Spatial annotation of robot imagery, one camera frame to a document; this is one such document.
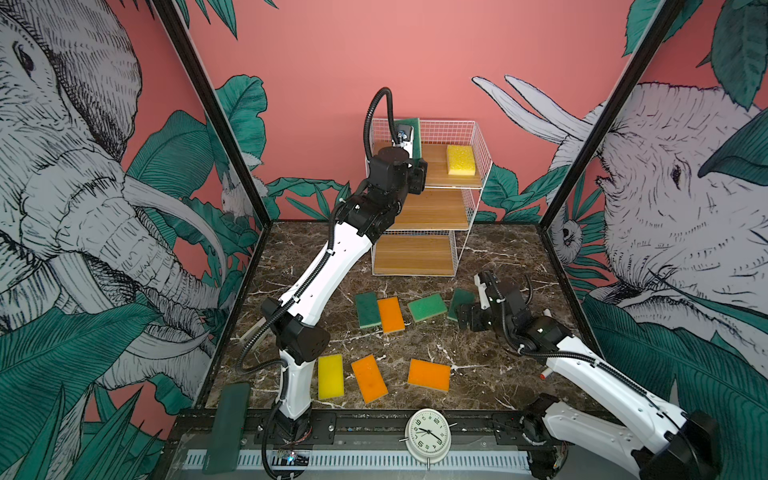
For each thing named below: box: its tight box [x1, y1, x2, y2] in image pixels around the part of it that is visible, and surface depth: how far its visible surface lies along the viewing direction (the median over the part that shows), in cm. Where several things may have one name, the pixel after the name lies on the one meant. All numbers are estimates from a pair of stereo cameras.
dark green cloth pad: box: [202, 383, 251, 475], surface depth 74 cm
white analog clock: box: [398, 408, 458, 471], surface depth 71 cm
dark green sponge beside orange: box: [355, 291, 382, 329], surface depth 96 cm
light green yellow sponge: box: [407, 293, 447, 323], surface depth 97 cm
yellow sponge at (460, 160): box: [447, 144, 476, 176], surface depth 78 cm
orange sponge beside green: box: [378, 296, 405, 333], surface depth 95 cm
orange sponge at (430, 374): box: [408, 358, 452, 392], surface depth 84 cm
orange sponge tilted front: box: [351, 354, 389, 404], surface depth 83 cm
